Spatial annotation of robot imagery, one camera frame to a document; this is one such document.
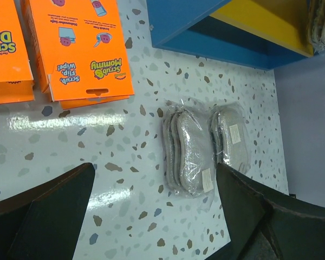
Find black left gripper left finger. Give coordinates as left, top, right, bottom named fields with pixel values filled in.
left=0, top=163, right=95, bottom=259

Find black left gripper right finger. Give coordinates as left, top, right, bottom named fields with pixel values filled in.
left=216, top=164, right=325, bottom=259

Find bagged silver sponges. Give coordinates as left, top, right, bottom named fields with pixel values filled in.
left=307, top=0, right=325, bottom=53
left=162, top=100, right=216, bottom=212
left=209, top=102, right=250, bottom=174

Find orange Scrub Mommy box top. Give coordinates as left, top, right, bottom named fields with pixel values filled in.
left=21, top=0, right=134, bottom=102

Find orange scrub mommy box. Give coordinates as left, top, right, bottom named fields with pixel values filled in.
left=21, top=0, right=134, bottom=102
left=40, top=76, right=134, bottom=110

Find blue pink yellow shelf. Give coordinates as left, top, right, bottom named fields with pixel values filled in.
left=147, top=0, right=314, bottom=70

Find orange Scrub Mommy box bottom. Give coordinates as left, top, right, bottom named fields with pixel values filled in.
left=40, top=76, right=134, bottom=110

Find orange sponge box stack middle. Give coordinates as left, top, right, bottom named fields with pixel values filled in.
left=0, top=0, right=34, bottom=104

